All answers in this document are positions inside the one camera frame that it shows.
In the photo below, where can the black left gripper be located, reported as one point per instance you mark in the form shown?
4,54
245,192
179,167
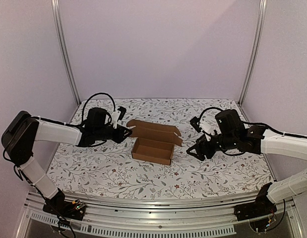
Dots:
119,137

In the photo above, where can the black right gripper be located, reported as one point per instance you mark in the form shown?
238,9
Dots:
204,145

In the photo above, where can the brown cardboard box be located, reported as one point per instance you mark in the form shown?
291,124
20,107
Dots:
155,142

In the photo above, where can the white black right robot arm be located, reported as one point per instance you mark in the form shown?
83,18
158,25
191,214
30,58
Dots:
258,138

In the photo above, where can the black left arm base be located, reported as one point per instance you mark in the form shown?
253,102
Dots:
67,209

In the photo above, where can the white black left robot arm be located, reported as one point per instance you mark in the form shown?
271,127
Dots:
19,138

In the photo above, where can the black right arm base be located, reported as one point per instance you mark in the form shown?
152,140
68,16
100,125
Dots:
254,209

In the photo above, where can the floral patterned table mat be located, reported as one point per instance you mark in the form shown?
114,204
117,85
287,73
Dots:
110,171

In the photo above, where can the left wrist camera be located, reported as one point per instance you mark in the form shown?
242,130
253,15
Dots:
117,115

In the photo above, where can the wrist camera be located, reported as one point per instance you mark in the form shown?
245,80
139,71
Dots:
117,115
200,125

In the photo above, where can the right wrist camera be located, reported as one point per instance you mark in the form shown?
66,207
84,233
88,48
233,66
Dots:
200,125

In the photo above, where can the aluminium front rail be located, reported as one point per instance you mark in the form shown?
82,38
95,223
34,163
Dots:
186,218

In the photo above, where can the left aluminium frame post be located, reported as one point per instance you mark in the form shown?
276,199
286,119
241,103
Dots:
63,48

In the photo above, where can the aluminium frame post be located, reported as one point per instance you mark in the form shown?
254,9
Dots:
63,48
254,51

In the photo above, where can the right aluminium frame post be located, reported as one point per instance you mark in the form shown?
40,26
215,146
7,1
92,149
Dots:
254,51

